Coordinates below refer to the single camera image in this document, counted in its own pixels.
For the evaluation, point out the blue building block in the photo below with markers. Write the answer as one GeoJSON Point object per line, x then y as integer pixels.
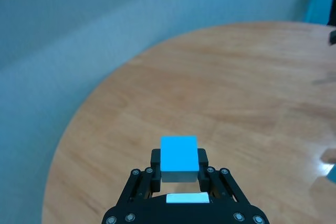
{"type": "Point", "coordinates": [333, 174]}
{"type": "Point", "coordinates": [179, 155]}

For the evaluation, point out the pink building block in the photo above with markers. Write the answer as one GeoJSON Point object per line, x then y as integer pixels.
{"type": "Point", "coordinates": [330, 155]}

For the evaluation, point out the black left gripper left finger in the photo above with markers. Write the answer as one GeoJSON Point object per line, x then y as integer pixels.
{"type": "Point", "coordinates": [155, 174]}

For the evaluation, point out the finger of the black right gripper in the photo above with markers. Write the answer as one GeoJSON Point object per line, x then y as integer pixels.
{"type": "Point", "coordinates": [333, 37]}

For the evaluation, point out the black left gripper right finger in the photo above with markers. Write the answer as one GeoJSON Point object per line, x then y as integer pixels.
{"type": "Point", "coordinates": [204, 174]}

